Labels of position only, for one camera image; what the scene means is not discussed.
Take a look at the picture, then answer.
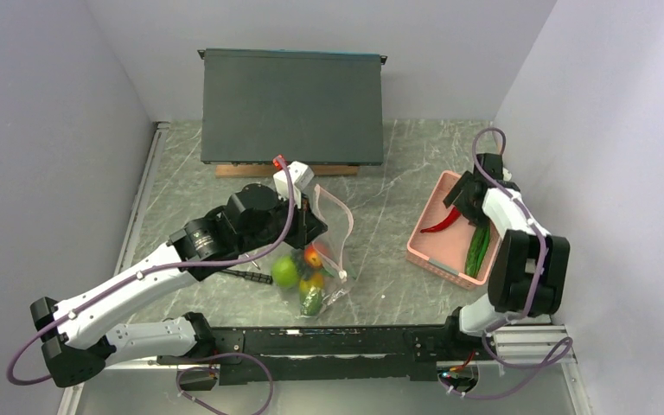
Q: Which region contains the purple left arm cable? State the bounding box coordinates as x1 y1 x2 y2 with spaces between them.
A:
5 154 299 386

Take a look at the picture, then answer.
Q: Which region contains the clear pink-dotted zip bag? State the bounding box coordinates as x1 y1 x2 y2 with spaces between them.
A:
271 184 357 318

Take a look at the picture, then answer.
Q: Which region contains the green apple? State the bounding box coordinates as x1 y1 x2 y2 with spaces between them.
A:
271 256 300 289

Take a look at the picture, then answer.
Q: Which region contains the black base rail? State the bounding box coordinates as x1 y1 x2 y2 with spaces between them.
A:
156 323 499 393

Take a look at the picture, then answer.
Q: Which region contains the red chili pepper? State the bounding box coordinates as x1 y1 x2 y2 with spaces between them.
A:
420 207 461 233

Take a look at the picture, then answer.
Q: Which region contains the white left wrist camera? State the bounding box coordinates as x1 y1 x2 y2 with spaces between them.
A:
272 161 315 208

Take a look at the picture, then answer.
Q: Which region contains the pink plastic basket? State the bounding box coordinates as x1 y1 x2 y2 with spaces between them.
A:
405 170 501 290

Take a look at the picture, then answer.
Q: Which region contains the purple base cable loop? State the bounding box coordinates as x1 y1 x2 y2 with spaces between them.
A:
175 351 276 415

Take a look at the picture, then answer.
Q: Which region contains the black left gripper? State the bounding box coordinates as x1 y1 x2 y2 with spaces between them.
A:
238 188 329 254

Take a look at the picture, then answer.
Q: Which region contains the wooden block under box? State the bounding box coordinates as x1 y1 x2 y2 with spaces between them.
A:
215 164 360 178

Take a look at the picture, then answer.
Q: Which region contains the dark grey rack box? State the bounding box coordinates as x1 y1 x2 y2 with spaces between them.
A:
198 48 387 166

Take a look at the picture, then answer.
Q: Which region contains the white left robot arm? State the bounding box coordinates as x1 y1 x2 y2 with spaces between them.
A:
30 184 328 388

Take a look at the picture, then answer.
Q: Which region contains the black T-handle tool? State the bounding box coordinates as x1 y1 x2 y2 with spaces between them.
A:
221 269 273 284

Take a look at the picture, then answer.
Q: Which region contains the red strawberry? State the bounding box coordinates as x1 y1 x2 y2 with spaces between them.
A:
303 244 329 269

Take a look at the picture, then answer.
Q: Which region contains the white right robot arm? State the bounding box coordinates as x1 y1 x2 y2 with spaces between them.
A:
441 153 571 359

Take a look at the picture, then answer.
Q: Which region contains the green cucumber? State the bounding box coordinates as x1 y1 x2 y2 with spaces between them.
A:
464 225 490 278

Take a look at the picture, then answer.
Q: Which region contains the orange-green mango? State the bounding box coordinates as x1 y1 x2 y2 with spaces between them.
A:
298 272 325 316

